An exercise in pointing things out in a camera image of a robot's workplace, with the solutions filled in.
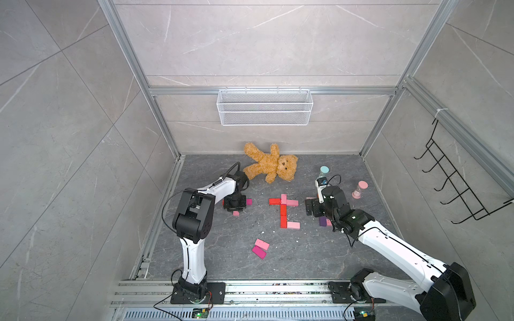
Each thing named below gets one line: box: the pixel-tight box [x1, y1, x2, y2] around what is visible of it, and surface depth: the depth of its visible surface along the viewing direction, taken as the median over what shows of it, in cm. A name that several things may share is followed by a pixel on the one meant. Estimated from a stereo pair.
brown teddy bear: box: [242, 142, 299, 184], surface depth 108 cm
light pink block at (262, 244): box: [254, 238, 270, 251], surface depth 87 cm
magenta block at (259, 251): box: [251, 245, 267, 260], surface depth 85 cm
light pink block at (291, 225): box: [286, 221, 301, 230], surface depth 92 cm
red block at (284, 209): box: [280, 203, 288, 216], surface depth 99 cm
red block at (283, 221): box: [280, 214, 288, 229], surface depth 94 cm
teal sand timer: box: [318, 165, 330, 178], surface depth 103 cm
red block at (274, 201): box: [268, 197, 282, 206], surface depth 100 cm
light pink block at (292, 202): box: [286, 199, 300, 207], surface depth 100 cm
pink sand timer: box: [351, 180, 369, 200], surface depth 98 cm
